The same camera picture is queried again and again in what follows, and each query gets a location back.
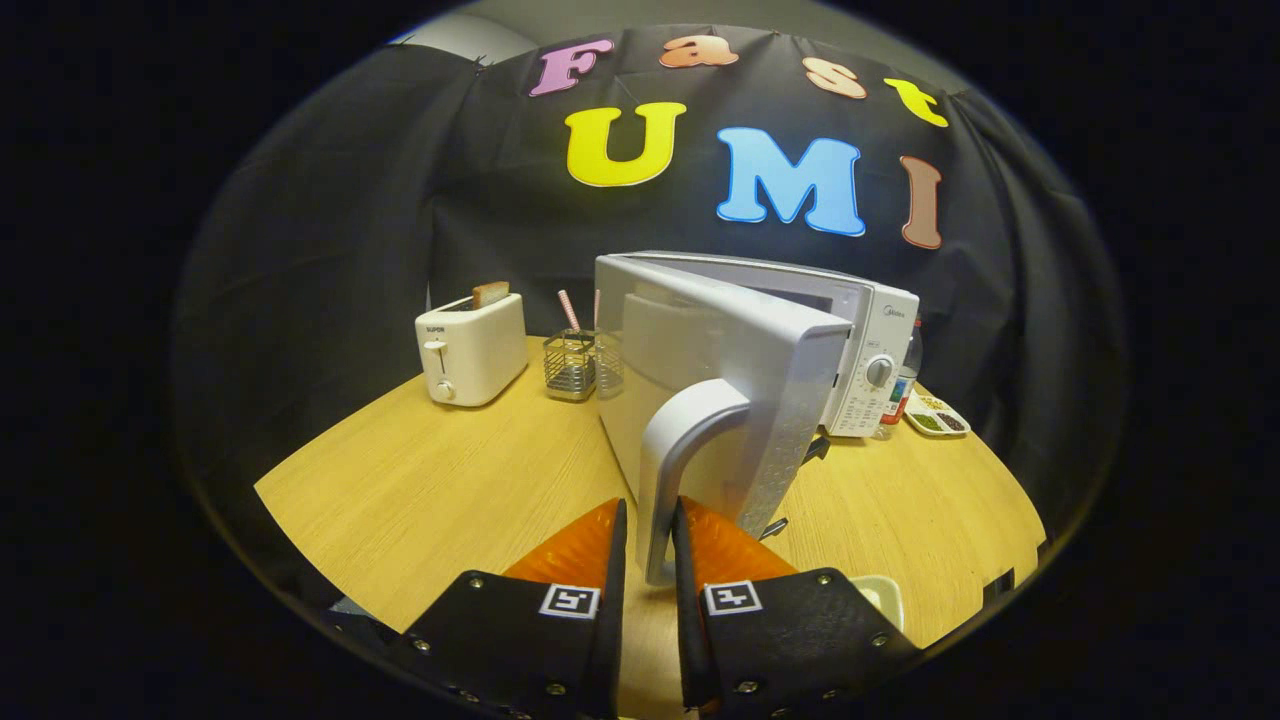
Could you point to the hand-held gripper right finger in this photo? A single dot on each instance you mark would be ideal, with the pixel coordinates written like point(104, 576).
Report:
point(688, 600)

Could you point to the clear bottle with red label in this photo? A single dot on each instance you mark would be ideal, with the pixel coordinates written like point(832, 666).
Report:
point(900, 395)

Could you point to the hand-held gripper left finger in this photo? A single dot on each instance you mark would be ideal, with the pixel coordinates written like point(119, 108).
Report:
point(612, 600)

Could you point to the pink striped straw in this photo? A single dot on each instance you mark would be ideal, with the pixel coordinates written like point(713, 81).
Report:
point(568, 310)

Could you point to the white toaster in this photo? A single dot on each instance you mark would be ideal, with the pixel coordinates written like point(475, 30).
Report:
point(480, 350)

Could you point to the white divided dish of beans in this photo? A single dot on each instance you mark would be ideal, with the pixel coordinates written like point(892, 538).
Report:
point(935, 415)

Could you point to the white microwave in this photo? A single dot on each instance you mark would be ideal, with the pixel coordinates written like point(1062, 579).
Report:
point(700, 340)

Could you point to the toast slice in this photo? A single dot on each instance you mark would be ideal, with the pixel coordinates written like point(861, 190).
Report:
point(490, 294)

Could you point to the white food plate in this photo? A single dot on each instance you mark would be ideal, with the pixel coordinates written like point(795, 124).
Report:
point(885, 598)

